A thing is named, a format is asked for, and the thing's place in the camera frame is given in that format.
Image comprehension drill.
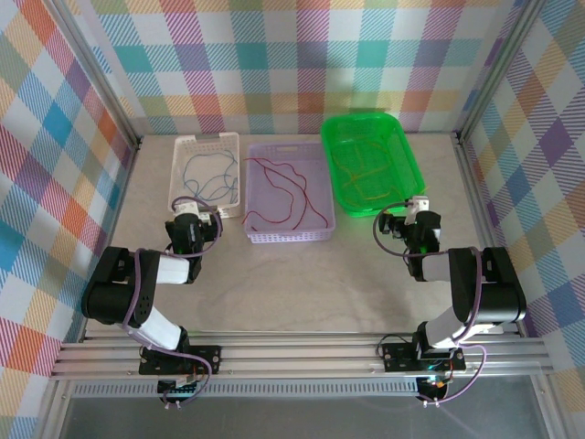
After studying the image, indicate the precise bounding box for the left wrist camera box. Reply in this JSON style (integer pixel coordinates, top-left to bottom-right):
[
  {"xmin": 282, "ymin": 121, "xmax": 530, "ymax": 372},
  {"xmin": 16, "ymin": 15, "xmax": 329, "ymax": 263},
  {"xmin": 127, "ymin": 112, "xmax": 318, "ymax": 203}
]
[{"xmin": 172, "ymin": 200, "xmax": 219, "ymax": 226}]

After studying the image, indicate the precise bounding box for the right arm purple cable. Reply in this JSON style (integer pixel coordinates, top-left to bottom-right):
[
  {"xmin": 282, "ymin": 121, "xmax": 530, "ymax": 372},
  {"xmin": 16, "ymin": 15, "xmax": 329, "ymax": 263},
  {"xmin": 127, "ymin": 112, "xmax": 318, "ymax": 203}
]
[{"xmin": 372, "ymin": 200, "xmax": 488, "ymax": 408}]

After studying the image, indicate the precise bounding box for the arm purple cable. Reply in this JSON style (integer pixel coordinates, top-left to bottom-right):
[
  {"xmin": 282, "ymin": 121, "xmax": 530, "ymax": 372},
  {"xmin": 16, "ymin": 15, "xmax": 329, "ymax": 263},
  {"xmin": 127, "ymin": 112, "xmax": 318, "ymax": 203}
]
[
  {"xmin": 122, "ymin": 195, "xmax": 225, "ymax": 409},
  {"xmin": 372, "ymin": 200, "xmax": 488, "ymax": 408}
]

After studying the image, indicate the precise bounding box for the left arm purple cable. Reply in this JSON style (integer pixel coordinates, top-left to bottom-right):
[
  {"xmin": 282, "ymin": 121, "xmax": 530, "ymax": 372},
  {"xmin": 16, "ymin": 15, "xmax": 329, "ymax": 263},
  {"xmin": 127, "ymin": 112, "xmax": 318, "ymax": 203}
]
[{"xmin": 122, "ymin": 195, "xmax": 225, "ymax": 409}]

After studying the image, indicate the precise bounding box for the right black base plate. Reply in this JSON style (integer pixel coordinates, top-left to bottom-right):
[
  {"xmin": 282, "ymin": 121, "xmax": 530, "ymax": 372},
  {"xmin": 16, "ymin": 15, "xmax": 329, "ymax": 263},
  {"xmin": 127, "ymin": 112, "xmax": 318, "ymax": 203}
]
[{"xmin": 381, "ymin": 340, "xmax": 467, "ymax": 372}]

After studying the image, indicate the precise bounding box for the green terminal control board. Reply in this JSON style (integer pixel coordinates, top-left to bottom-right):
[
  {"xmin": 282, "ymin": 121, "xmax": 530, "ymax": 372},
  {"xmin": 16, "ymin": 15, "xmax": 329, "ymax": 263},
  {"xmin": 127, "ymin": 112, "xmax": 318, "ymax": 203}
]
[{"xmin": 157, "ymin": 378, "xmax": 202, "ymax": 398}]

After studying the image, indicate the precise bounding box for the green plastic basket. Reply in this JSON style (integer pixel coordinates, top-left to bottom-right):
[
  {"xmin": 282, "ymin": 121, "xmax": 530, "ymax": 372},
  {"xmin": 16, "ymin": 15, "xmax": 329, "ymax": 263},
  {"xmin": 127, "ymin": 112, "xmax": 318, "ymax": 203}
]
[{"xmin": 320, "ymin": 112, "xmax": 427, "ymax": 219}]

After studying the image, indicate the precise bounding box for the purple plastic basket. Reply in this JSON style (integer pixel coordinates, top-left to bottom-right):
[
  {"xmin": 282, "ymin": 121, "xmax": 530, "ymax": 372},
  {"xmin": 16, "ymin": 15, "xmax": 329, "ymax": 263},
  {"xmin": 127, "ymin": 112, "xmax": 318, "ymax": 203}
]
[{"xmin": 240, "ymin": 141, "xmax": 337, "ymax": 245}]

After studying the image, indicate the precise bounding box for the white perforated plastic basket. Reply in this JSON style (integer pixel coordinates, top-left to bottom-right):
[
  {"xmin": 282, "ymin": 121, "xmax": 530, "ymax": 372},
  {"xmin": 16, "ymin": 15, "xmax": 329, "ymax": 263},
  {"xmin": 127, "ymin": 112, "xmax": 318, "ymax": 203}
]
[{"xmin": 168, "ymin": 131, "xmax": 243, "ymax": 220}]

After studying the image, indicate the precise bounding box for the aluminium mounting rail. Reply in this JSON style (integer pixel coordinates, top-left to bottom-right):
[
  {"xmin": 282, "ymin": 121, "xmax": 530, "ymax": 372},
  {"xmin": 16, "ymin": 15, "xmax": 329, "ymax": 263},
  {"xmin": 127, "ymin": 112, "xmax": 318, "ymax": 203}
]
[{"xmin": 49, "ymin": 336, "xmax": 557, "ymax": 380}]

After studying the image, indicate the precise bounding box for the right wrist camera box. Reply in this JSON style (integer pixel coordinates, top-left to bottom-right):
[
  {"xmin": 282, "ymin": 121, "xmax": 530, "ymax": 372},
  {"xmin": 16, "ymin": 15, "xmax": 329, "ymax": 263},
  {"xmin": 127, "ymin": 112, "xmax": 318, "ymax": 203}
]
[{"xmin": 404, "ymin": 195, "xmax": 431, "ymax": 225}]

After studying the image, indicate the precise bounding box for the orange lit control board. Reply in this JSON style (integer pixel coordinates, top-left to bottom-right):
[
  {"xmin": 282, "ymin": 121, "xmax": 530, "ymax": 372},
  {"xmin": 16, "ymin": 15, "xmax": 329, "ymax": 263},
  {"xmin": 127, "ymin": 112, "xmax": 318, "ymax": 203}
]
[{"xmin": 418, "ymin": 374, "xmax": 453, "ymax": 400}]

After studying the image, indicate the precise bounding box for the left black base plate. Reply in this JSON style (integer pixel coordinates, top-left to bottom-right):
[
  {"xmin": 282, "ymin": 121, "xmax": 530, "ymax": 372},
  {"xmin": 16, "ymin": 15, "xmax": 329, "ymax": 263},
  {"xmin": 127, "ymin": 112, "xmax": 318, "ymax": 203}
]
[{"xmin": 138, "ymin": 345, "xmax": 223, "ymax": 377}]

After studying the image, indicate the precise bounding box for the aluminium frame post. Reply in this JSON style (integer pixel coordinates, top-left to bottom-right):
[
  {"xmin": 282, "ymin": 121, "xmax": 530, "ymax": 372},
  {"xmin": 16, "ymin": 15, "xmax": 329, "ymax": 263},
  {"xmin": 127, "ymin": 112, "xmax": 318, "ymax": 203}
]
[
  {"xmin": 454, "ymin": 0, "xmax": 552, "ymax": 145},
  {"xmin": 43, "ymin": 0, "xmax": 143, "ymax": 150}
]

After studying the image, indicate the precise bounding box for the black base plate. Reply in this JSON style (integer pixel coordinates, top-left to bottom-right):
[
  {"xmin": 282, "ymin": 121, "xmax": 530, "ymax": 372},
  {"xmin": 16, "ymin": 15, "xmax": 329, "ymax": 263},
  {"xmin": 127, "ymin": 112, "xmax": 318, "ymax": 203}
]
[
  {"xmin": 381, "ymin": 340, "xmax": 467, "ymax": 372},
  {"xmin": 138, "ymin": 345, "xmax": 223, "ymax": 377}
]

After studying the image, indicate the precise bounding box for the thin red cable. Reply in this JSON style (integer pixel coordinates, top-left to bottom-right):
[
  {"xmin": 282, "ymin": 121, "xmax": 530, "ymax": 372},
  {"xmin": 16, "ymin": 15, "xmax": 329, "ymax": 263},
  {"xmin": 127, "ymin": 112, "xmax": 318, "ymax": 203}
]
[
  {"xmin": 292, "ymin": 182, "xmax": 312, "ymax": 231},
  {"xmin": 245, "ymin": 166, "xmax": 298, "ymax": 225},
  {"xmin": 244, "ymin": 156, "xmax": 331, "ymax": 228}
]

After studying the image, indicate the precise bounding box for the grey slotted cable duct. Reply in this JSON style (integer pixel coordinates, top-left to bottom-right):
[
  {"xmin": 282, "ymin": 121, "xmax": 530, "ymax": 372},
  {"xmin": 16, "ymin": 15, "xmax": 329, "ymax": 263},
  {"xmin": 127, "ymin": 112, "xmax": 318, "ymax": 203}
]
[{"xmin": 70, "ymin": 381, "xmax": 421, "ymax": 398}]

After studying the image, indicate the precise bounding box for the aluminium table side rail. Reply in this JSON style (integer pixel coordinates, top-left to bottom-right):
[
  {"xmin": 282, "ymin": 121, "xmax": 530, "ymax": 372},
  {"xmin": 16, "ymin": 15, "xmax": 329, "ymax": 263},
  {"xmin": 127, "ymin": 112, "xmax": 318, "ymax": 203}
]
[
  {"xmin": 454, "ymin": 132, "xmax": 527, "ymax": 337},
  {"xmin": 80, "ymin": 136, "xmax": 144, "ymax": 344}
]

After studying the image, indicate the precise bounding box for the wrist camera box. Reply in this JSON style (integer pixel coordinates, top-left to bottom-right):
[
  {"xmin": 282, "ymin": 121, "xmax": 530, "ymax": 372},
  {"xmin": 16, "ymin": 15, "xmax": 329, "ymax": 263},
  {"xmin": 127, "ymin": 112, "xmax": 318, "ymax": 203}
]
[
  {"xmin": 172, "ymin": 200, "xmax": 219, "ymax": 226},
  {"xmin": 404, "ymin": 195, "xmax": 431, "ymax": 225}
]

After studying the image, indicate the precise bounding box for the thin blue cable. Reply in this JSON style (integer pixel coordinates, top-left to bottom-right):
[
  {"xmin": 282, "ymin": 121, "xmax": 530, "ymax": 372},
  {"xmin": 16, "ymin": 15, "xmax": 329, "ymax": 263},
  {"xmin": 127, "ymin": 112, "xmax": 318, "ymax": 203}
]
[
  {"xmin": 185, "ymin": 176, "xmax": 239, "ymax": 205},
  {"xmin": 182, "ymin": 149, "xmax": 239, "ymax": 193}
]

